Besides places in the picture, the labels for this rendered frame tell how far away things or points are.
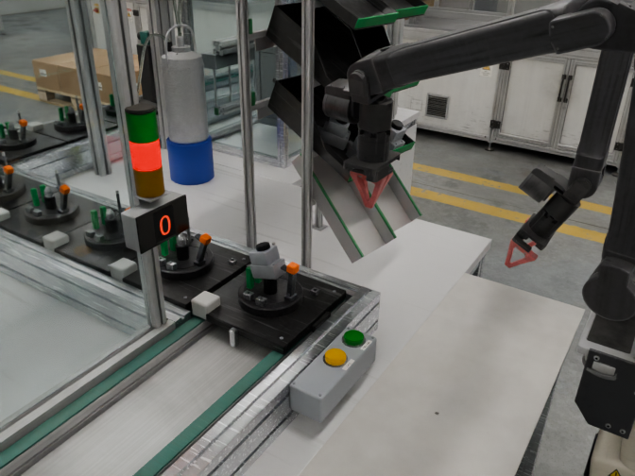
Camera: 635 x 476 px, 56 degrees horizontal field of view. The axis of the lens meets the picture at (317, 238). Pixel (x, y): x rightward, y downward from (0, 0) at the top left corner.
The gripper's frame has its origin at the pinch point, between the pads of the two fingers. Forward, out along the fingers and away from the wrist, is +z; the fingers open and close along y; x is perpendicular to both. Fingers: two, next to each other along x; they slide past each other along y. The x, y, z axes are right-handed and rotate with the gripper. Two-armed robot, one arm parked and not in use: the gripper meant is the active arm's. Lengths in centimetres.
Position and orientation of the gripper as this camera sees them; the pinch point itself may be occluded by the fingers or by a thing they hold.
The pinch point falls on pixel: (368, 203)
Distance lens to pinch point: 112.3
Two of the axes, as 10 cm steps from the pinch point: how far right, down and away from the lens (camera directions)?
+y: -5.4, 3.9, -7.4
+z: -0.2, 8.8, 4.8
